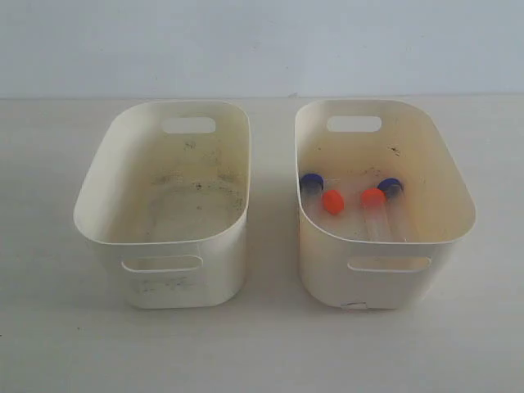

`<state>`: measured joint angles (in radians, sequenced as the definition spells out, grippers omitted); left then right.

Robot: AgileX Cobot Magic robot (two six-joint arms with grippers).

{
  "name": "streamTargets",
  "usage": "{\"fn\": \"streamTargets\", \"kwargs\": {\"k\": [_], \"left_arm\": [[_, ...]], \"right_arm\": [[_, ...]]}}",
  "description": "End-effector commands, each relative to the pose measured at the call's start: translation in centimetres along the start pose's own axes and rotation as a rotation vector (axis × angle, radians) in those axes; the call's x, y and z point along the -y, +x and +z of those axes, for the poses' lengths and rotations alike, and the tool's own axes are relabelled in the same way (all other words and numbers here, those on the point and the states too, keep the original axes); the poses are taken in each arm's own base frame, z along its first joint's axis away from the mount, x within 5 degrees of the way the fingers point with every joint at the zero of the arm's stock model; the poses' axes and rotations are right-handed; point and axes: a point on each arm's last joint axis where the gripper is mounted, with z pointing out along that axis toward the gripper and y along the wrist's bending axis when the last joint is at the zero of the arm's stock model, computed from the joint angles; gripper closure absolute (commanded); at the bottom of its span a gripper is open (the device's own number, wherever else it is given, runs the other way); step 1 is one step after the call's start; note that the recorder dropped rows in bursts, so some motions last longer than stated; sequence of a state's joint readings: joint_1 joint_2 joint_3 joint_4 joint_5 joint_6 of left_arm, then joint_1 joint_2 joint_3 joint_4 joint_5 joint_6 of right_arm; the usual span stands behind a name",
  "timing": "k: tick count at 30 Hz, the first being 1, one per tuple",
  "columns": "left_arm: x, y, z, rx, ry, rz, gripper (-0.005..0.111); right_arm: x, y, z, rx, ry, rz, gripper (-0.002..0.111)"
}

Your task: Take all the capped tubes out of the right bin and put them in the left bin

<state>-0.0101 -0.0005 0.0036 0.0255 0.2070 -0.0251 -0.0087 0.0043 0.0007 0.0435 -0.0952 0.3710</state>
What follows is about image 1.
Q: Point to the blue-capped tube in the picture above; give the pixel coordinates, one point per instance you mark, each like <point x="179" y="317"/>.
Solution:
<point x="396" y="208"/>
<point x="311" y="189"/>

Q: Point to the orange-capped tube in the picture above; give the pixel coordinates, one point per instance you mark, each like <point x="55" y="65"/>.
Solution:
<point x="373" y="203"/>
<point x="333" y="202"/>

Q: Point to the cream plastic bin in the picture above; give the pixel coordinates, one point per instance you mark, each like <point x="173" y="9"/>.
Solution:
<point x="354" y="145"/>
<point x="164" y="203"/>

